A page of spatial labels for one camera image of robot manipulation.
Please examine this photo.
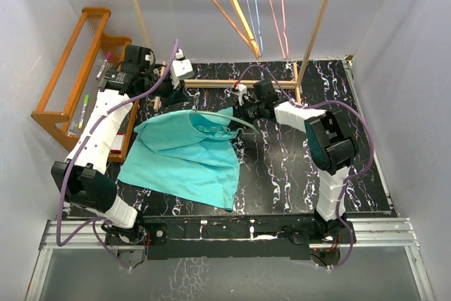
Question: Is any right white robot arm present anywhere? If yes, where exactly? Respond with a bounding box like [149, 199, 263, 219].
[230, 80, 358, 242]

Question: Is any blue wire hanger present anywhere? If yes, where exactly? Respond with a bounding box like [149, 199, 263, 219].
[245, 0, 264, 56]

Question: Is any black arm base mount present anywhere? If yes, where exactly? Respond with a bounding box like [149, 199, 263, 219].
[102, 214, 356, 260]

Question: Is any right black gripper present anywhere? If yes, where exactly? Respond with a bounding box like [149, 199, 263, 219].
[227, 99, 264, 131]

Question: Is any aluminium rail frame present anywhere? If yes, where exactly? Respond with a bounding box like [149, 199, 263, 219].
[26, 218, 435, 300]

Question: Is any green cap marker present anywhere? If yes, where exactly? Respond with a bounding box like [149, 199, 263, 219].
[78, 94, 89, 130]

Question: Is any wooden clothes rack frame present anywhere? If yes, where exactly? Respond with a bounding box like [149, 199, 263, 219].
[130, 0, 329, 100]

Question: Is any purple cap marker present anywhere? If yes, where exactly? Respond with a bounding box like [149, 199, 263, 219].
[95, 52, 111, 80]

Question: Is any purple cable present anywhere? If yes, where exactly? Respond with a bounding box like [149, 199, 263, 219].
[56, 39, 181, 270]
[237, 64, 375, 270]

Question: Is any teal t shirt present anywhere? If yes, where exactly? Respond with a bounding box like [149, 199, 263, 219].
[118, 110, 240, 211]

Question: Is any orange wooden tiered rack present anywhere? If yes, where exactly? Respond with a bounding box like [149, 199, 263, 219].
[31, 7, 132, 151]

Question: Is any green plastic hanger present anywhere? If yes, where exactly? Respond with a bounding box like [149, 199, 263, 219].
[189, 109, 260, 135]

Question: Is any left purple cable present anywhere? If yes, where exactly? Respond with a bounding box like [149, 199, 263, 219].
[56, 39, 181, 270]

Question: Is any grey small block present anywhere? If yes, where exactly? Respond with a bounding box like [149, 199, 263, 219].
[68, 121, 78, 135]

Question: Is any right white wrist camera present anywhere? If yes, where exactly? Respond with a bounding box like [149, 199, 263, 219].
[230, 82, 247, 106]

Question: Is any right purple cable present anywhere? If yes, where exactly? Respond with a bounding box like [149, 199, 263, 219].
[237, 64, 375, 270]

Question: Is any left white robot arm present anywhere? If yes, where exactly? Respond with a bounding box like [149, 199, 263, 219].
[51, 45, 193, 244]

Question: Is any pink wire hanger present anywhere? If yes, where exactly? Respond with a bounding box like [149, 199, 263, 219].
[268, 0, 290, 59]

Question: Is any red white eraser box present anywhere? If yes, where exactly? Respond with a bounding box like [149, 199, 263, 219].
[110, 133, 125, 154]

